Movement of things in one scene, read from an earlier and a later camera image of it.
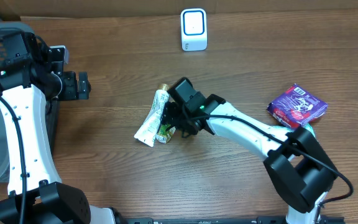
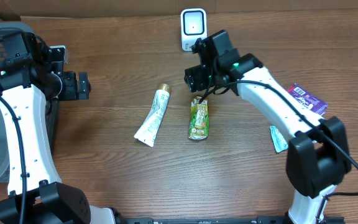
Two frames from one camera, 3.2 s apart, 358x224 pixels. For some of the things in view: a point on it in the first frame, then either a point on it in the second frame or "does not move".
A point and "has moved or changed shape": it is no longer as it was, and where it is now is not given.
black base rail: (320, 219) does not move
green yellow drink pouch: (164, 134) has moved or changed shape
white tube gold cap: (146, 134) does not move
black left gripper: (76, 88) does not move
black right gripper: (173, 116) to (198, 79)
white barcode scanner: (194, 29) does not move
